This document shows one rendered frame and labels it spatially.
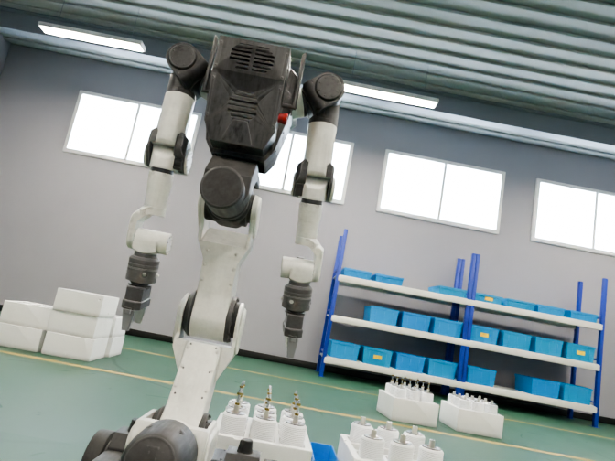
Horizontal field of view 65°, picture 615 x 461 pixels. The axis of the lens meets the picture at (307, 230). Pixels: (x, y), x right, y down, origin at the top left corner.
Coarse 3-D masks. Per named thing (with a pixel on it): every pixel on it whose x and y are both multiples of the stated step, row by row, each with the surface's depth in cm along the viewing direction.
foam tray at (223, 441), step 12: (252, 420) 214; (276, 432) 199; (216, 444) 178; (228, 444) 178; (264, 444) 179; (276, 444) 181; (264, 456) 178; (276, 456) 179; (288, 456) 179; (300, 456) 179
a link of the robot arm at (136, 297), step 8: (128, 272) 140; (136, 272) 139; (144, 272) 139; (152, 272) 141; (136, 280) 139; (144, 280) 139; (152, 280) 141; (128, 288) 139; (136, 288) 139; (144, 288) 140; (128, 296) 139; (136, 296) 139; (144, 296) 141; (128, 304) 137; (136, 304) 138; (144, 304) 142
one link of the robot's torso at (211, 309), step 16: (256, 208) 139; (208, 224) 150; (256, 224) 143; (208, 240) 144; (224, 240) 146; (240, 240) 148; (208, 256) 143; (224, 256) 143; (240, 256) 143; (208, 272) 143; (224, 272) 143; (208, 288) 143; (224, 288) 143; (192, 304) 142; (208, 304) 142; (224, 304) 143; (240, 304) 148; (192, 320) 142; (208, 320) 142; (224, 320) 142; (192, 336) 145; (208, 336) 144; (224, 336) 143
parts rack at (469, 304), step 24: (336, 264) 694; (336, 288) 633; (360, 288) 692; (384, 288) 636; (408, 288) 637; (456, 312) 690; (504, 312) 695; (528, 312) 639; (600, 312) 647; (432, 336) 628; (576, 336) 692; (600, 336) 638; (336, 360) 616; (552, 360) 629; (576, 360) 631; (600, 360) 632; (456, 384) 618; (576, 408) 620
